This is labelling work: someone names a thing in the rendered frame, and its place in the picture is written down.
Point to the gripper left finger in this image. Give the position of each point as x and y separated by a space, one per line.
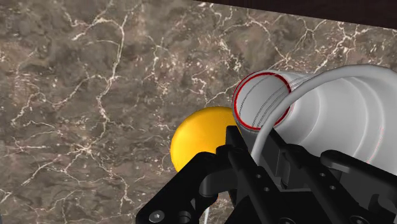
186 189

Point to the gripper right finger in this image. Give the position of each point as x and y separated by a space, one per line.
356 186

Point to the yellow ball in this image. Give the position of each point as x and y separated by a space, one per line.
198 133

